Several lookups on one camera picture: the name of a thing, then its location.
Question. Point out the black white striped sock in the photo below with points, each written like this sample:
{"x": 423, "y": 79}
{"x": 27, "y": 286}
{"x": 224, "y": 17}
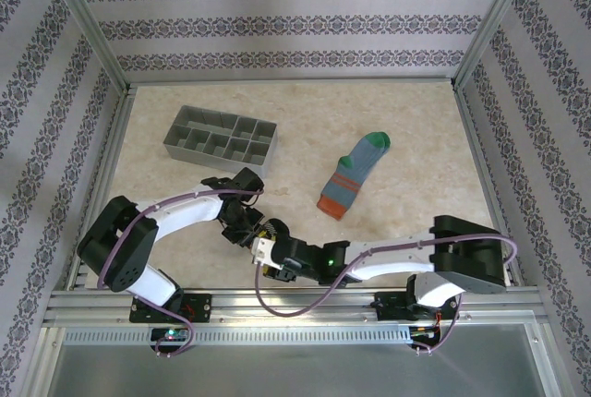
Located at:
{"x": 273, "y": 229}

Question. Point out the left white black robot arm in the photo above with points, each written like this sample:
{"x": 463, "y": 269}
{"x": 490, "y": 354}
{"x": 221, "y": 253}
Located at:
{"x": 184, "y": 212}

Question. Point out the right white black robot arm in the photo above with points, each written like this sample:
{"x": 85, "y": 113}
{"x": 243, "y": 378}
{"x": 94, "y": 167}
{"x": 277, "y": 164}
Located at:
{"x": 392, "y": 261}

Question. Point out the grey compartment organizer tray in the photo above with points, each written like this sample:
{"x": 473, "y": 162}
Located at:
{"x": 217, "y": 164}

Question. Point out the small lit controller board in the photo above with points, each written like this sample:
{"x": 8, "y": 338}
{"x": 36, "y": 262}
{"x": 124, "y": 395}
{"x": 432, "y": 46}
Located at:
{"x": 172, "y": 334}

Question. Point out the aluminium table rear bar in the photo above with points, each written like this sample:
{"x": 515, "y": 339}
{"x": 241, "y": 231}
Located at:
{"x": 291, "y": 81}

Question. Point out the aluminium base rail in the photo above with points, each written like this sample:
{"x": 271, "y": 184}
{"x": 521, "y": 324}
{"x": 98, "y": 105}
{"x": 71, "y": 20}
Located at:
{"x": 295, "y": 307}

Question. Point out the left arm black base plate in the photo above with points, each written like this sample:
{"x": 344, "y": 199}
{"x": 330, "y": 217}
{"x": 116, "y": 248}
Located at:
{"x": 198, "y": 307}

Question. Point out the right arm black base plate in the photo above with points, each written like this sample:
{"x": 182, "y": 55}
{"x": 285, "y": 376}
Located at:
{"x": 390, "y": 307}

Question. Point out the aluminium table side rail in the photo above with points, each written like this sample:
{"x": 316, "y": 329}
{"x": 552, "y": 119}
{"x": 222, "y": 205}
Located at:
{"x": 104, "y": 175}
{"x": 489, "y": 175}

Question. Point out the aluminium frame post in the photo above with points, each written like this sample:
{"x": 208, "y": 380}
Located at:
{"x": 83, "y": 18}
{"x": 496, "y": 18}

